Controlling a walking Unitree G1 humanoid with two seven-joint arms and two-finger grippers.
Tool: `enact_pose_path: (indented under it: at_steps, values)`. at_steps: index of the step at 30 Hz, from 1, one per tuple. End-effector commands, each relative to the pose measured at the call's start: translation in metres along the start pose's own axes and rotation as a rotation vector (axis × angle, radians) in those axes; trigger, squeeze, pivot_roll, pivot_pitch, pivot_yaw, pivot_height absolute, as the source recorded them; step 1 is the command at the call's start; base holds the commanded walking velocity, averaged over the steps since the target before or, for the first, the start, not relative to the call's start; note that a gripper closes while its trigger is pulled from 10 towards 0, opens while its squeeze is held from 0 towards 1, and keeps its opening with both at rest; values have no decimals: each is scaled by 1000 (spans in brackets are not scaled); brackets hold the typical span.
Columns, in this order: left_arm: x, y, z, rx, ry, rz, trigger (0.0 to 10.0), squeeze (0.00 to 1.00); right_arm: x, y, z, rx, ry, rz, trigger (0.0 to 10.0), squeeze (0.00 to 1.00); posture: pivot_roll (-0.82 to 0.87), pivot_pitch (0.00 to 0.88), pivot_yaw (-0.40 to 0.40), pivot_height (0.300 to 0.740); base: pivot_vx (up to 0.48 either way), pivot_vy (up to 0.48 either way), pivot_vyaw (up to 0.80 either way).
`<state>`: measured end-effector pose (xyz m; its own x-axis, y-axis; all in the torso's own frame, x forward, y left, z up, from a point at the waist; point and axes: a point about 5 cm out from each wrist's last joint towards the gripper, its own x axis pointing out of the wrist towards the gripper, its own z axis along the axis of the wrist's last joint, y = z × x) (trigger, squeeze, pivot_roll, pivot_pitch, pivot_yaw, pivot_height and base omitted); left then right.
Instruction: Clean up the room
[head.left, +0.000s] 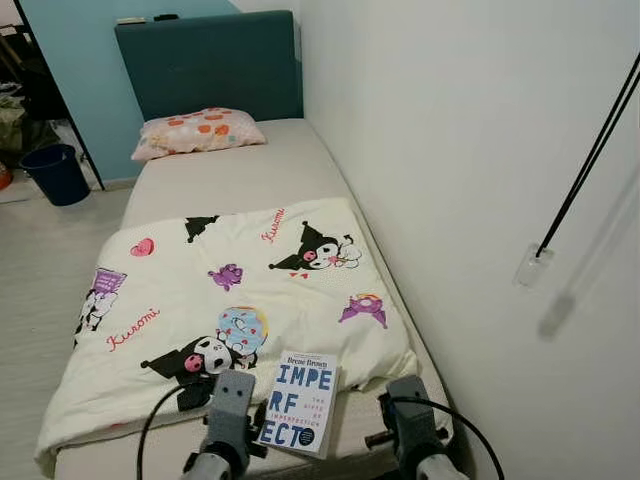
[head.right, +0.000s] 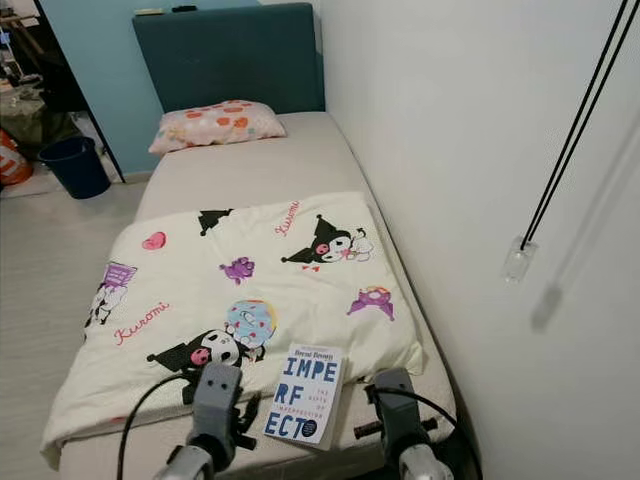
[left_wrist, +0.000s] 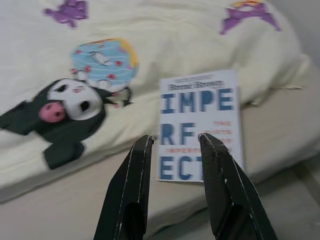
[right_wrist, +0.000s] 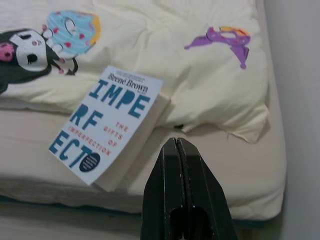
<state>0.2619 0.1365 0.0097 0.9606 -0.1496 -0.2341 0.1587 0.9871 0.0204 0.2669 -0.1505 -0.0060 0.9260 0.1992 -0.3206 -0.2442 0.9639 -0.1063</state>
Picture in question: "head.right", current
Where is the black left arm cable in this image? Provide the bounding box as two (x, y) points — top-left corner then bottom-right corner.
(116, 373), (202, 480)

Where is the blue plastic bucket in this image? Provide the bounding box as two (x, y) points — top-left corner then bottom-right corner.
(38, 136), (114, 200)

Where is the bed with white sheet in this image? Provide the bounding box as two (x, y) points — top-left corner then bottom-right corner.
(50, 110), (461, 480)

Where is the cream cartoon-print comforter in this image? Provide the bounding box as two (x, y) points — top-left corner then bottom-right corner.
(40, 192), (427, 462)

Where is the pink orange-patterned pillow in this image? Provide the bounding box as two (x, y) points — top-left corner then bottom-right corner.
(148, 99), (289, 156)

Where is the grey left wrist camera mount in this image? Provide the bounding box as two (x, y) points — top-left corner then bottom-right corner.
(190, 362), (244, 453)

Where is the thin grey hanging rod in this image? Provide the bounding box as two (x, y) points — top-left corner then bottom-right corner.
(503, 0), (640, 285)

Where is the white book blue lettering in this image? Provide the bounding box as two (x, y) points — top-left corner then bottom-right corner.
(262, 343), (347, 449)

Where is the blue upholstered headboard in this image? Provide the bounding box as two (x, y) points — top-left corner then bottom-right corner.
(132, 2), (327, 115)

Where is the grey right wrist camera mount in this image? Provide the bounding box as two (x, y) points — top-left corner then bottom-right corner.
(372, 367), (427, 453)

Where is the black door frame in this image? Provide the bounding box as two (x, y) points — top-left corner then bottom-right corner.
(32, 0), (127, 184)

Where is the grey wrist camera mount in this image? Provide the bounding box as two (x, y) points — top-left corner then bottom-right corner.
(372, 367), (427, 453)
(190, 362), (244, 453)

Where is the khaki cloth sack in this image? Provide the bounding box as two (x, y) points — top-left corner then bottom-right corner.
(0, 85), (47, 161)

